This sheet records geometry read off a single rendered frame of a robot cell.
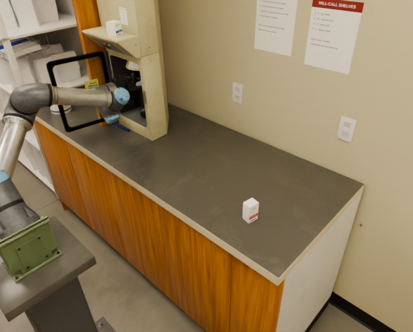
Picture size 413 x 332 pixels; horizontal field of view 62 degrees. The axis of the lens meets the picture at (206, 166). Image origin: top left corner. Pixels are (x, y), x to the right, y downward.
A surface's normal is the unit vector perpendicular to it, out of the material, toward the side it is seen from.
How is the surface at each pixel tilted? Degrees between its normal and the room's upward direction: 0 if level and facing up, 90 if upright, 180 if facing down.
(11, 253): 90
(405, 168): 90
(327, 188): 0
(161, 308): 0
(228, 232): 0
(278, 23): 90
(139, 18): 90
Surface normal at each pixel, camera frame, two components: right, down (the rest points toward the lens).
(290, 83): -0.69, 0.43
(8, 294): -0.02, -0.82
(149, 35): 0.72, 0.38
